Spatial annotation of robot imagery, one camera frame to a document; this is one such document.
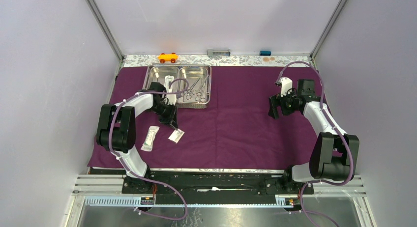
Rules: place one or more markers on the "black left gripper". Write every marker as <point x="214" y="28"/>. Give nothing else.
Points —
<point x="171" y="116"/>

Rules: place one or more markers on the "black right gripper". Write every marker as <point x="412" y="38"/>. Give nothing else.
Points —
<point x="276" y="100"/>

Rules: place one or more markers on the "small white sterile packet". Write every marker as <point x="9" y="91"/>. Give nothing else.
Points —
<point x="176" y="135"/>

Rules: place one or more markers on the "long white sterile packet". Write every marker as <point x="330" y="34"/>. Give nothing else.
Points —
<point x="149" y="139"/>

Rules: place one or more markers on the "perforated steel instrument tray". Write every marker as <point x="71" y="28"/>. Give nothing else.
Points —
<point x="186" y="75"/>

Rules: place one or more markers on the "purple cloth wrap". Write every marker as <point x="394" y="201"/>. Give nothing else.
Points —
<point x="234" y="131"/>

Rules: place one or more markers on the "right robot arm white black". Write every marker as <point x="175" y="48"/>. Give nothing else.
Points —
<point x="334" y="156"/>

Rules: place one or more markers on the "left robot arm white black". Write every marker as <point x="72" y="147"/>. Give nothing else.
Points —
<point x="116" y="130"/>

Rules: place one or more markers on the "steel surgical forceps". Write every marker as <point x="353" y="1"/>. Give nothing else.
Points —
<point x="191" y="91"/>

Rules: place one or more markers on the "blue plastic block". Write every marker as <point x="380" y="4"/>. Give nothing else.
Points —
<point x="265" y="53"/>

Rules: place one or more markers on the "orange toy car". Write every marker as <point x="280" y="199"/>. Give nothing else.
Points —
<point x="164" y="58"/>

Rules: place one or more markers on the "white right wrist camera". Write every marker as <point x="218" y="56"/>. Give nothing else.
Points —
<point x="286" y="85"/>

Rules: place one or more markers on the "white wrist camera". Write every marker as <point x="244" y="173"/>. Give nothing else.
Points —
<point x="286" y="85"/>
<point x="170" y="86"/>

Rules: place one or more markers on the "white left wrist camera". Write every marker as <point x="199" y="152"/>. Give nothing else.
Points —
<point x="170" y="86"/>

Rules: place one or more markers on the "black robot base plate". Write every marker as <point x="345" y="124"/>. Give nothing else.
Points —
<point x="212" y="188"/>

